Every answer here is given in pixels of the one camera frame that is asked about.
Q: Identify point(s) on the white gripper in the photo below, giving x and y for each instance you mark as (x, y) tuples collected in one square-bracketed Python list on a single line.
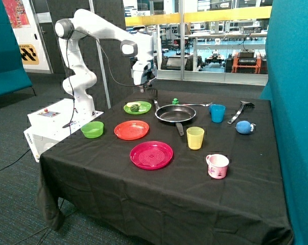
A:
[(144, 72)]

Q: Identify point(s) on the yellow toy vegetable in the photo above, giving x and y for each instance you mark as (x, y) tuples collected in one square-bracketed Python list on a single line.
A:
[(130, 104)]

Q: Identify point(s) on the green toy pepper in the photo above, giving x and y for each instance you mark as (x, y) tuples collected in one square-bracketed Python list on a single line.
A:
[(134, 107)]

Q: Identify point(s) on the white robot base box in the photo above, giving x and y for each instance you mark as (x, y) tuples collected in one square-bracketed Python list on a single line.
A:
[(52, 124)]

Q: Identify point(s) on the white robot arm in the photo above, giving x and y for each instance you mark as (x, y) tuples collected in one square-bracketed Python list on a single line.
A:
[(85, 23)]

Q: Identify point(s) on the black slotted spatula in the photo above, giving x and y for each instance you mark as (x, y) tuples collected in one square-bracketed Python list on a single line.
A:
[(153, 95)]

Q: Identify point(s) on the green plastic plate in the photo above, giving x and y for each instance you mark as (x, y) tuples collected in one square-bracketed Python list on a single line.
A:
[(144, 108)]

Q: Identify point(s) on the small green toy bottle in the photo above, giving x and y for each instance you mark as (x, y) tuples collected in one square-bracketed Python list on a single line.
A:
[(175, 101)]

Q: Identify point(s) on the black frying pan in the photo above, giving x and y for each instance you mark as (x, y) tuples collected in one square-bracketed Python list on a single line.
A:
[(176, 114)]

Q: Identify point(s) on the orange plastic plate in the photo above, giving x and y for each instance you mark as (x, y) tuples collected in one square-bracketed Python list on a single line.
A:
[(131, 130)]

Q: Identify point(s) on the metal serving fork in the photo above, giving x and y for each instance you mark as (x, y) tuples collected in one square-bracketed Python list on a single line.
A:
[(204, 105)]

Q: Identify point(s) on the green plastic bowl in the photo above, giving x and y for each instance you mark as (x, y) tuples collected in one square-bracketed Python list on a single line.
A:
[(93, 129)]

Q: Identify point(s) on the yellow plastic cup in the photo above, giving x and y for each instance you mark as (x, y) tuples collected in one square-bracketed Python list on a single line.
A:
[(195, 137)]

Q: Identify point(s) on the pink plastic plate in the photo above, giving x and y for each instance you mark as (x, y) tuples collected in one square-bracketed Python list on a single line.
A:
[(151, 155)]

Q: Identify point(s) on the blue plastic cup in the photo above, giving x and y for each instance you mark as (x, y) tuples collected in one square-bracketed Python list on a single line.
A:
[(217, 112)]

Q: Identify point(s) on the black tablecloth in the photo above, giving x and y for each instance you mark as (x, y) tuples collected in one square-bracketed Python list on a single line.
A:
[(180, 203)]

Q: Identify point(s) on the blue round sponge brush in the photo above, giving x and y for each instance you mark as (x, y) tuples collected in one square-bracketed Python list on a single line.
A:
[(245, 127)]

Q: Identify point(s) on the pink printed mug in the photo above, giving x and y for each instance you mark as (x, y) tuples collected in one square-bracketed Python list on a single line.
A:
[(217, 165)]

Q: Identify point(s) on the yellow black sign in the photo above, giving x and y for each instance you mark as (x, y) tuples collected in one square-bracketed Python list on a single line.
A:
[(28, 54)]

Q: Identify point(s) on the teal sofa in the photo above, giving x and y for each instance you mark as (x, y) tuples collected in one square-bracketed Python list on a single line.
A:
[(12, 74)]

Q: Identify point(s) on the red poster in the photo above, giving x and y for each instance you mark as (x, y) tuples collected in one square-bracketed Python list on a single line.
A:
[(16, 13)]

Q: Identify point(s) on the teal partition wall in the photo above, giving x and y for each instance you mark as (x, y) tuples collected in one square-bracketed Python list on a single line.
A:
[(287, 90)]

